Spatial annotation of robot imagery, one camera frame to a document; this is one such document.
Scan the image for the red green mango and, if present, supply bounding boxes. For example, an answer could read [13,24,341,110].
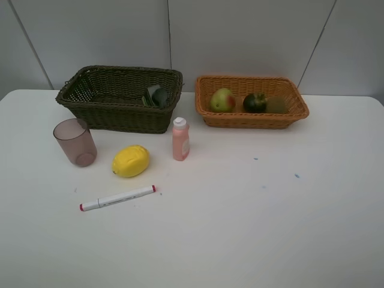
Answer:
[210,88,236,113]

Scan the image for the dark green pump bottle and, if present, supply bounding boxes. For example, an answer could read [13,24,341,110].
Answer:
[142,85,168,109]

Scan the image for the dark purple mangosteen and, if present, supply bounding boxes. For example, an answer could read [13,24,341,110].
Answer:
[243,92,267,113]

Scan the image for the brown kiwi fruit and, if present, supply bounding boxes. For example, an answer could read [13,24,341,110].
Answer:
[266,96,288,114]

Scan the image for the pink bottle white cap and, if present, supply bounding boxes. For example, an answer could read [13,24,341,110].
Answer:
[172,117,190,161]

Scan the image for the orange wicker basket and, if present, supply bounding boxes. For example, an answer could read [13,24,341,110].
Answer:
[195,76,309,129]

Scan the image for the yellow lemon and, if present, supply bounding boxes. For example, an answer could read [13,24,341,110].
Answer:
[112,145,150,178]

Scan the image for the white marker red caps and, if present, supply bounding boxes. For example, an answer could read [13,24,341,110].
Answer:
[79,185,157,212]

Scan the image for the dark brown wicker basket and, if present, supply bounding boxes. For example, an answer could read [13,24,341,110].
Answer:
[56,65,183,134]

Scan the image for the translucent mauve plastic cup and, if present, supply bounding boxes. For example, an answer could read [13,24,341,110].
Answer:
[53,118,97,167]

